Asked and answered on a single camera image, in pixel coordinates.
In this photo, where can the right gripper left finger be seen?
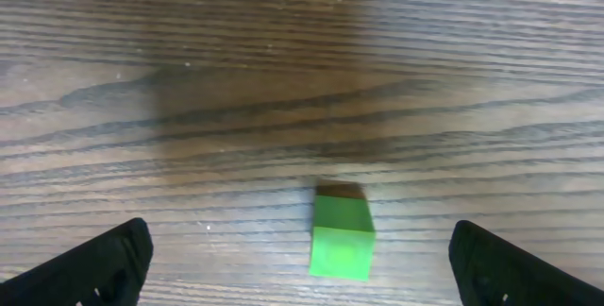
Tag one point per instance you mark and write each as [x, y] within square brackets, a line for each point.
[94, 273]

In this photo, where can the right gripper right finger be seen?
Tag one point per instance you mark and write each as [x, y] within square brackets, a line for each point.
[500, 273]

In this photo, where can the green cube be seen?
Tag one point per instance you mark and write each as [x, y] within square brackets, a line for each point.
[342, 249]

